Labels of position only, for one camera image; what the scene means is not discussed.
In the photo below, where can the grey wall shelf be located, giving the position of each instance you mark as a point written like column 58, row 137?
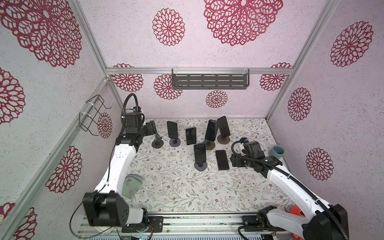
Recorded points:
column 212, row 81

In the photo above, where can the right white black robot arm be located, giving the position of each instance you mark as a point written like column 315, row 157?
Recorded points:
column 319, row 220

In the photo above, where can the black smartphone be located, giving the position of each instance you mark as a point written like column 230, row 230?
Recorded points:
column 172, row 130
column 222, row 160
column 224, row 127
column 191, row 136
column 212, row 129
column 200, row 153

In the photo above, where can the back left grey stand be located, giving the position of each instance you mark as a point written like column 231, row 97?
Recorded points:
column 175, row 142

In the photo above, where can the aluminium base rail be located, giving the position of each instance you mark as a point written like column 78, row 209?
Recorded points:
column 188, row 224

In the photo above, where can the wooden base phone stand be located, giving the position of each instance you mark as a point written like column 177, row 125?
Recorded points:
column 210, row 145

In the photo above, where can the grey phone stand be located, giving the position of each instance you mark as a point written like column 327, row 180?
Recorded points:
column 201, row 167

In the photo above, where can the teal ceramic cup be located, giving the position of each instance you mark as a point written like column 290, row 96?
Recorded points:
column 277, row 152

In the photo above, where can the red shark plush toy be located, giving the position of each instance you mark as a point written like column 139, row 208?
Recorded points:
column 297, row 211

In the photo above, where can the black phone stand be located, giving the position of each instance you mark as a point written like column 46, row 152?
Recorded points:
column 158, row 142

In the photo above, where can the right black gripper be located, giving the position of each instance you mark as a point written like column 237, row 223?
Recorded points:
column 235, row 160

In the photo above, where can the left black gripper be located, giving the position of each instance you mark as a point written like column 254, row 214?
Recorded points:
column 151, row 127

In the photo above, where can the black wire wall rack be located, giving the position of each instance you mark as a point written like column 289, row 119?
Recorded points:
column 89, row 116

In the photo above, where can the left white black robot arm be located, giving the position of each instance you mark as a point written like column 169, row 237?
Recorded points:
column 105, row 206

